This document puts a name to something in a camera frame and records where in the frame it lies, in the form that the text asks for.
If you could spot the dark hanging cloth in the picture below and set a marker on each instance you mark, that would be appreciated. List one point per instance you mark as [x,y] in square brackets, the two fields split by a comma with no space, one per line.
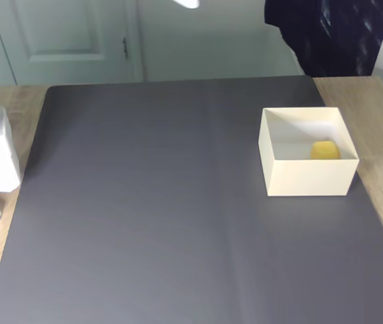
[329,37]

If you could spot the yellow cube block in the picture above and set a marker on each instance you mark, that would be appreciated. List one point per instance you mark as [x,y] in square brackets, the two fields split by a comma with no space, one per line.
[324,150]

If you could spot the white open cardboard box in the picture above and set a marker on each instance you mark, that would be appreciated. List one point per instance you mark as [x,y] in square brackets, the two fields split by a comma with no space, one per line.
[306,179]

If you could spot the dark grey table mat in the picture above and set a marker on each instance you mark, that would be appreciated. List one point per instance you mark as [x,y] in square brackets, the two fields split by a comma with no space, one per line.
[144,202]

